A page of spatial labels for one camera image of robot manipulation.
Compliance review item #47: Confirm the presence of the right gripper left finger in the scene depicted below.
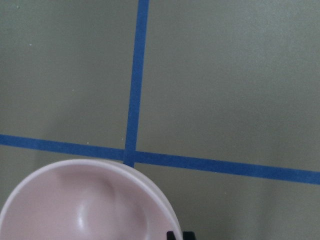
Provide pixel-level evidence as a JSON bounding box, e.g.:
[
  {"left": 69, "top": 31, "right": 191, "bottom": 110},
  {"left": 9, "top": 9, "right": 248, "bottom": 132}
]
[{"left": 166, "top": 231, "right": 176, "bottom": 240}]

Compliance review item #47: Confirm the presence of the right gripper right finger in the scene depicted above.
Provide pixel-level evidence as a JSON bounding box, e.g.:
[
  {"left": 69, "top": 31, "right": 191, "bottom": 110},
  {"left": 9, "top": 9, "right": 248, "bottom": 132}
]
[{"left": 182, "top": 231, "right": 195, "bottom": 240}]

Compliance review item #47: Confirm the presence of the pink bowl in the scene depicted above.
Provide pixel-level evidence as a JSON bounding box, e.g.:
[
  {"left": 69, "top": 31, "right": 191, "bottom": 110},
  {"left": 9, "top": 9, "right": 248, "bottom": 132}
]
[{"left": 0, "top": 159, "right": 183, "bottom": 240}]

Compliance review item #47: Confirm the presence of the blue tape line crosswise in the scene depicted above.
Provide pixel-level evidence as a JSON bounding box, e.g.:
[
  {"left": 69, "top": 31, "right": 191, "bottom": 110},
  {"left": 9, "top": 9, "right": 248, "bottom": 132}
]
[{"left": 0, "top": 134, "right": 320, "bottom": 185}]

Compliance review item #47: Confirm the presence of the blue tape line centre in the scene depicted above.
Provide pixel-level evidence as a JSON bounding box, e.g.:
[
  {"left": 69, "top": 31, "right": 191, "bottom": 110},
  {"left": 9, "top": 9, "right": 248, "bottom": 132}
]
[{"left": 123, "top": 0, "right": 149, "bottom": 167}]

